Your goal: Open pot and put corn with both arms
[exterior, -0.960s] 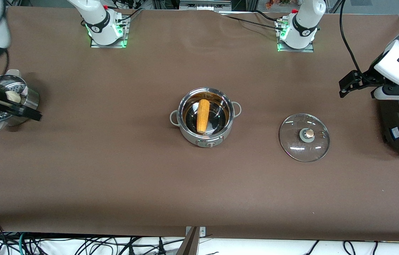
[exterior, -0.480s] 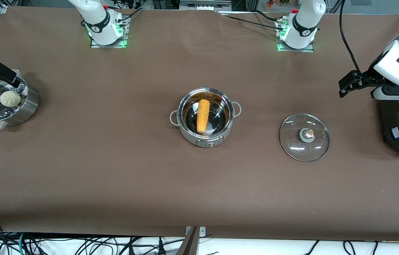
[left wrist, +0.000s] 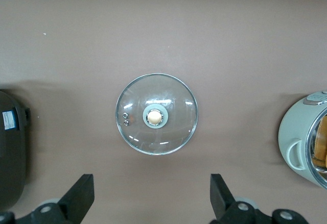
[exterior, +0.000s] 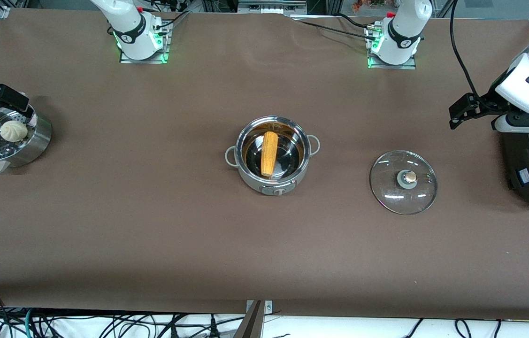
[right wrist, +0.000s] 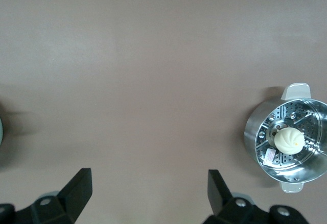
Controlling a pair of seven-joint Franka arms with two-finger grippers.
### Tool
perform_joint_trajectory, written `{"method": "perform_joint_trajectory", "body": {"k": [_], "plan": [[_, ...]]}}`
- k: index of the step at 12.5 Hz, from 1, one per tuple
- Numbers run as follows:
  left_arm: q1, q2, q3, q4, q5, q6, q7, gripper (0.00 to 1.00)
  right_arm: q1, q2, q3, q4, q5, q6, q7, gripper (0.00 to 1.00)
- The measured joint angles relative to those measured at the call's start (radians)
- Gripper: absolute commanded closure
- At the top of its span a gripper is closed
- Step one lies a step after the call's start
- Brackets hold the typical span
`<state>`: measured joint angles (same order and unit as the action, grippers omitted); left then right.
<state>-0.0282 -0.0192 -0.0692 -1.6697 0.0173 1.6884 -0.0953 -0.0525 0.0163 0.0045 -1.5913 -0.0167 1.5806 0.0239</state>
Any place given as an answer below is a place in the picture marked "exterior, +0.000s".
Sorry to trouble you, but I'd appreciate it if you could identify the glass pot lid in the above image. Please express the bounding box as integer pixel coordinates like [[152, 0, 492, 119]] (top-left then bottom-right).
[[370, 150, 437, 215]]

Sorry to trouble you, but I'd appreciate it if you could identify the yellow corn cob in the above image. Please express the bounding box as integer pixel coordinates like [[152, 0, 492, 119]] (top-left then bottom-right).
[[261, 131, 279, 177]]

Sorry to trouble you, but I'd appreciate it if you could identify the stainless steel steamer pot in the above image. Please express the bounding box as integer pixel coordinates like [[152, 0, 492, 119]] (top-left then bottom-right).
[[0, 92, 53, 174]]

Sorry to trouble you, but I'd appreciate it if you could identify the stainless steel cooking pot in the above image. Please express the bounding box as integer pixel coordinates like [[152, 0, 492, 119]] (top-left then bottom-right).
[[225, 115, 321, 196]]

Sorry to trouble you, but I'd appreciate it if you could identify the white steamed bun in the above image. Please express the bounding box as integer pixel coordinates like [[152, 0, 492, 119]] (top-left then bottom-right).
[[0, 120, 28, 142]]

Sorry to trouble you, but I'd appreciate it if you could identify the grey equipment box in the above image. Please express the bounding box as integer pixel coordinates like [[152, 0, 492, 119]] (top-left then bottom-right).
[[238, 0, 308, 15]]

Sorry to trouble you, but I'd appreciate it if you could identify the brown table cover mat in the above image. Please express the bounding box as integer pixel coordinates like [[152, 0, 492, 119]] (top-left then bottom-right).
[[0, 7, 529, 321]]

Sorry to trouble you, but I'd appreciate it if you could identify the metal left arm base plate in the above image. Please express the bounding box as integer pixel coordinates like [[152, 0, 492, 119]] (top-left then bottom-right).
[[367, 26, 417, 70]]

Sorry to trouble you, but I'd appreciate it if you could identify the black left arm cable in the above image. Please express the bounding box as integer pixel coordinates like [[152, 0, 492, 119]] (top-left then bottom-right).
[[450, 0, 481, 97]]

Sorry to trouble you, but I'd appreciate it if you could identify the short black table cable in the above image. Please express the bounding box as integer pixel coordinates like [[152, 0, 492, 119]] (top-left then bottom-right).
[[337, 13, 369, 30]]

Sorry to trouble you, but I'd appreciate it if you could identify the long black table cable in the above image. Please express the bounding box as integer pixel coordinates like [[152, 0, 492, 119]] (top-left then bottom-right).
[[298, 20, 372, 40]]

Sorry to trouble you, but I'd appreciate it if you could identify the black right base cable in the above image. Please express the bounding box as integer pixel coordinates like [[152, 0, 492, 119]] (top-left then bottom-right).
[[154, 10, 191, 30]]

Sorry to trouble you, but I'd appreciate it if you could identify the green floor cable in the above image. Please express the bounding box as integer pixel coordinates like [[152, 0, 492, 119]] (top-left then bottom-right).
[[24, 308, 36, 338]]

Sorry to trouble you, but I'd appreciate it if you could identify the metal table edge bracket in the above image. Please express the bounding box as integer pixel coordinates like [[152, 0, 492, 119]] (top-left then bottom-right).
[[245, 300, 273, 315]]

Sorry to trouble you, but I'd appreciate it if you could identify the dark brown post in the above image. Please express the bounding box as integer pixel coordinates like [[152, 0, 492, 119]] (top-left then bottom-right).
[[234, 300, 265, 338]]

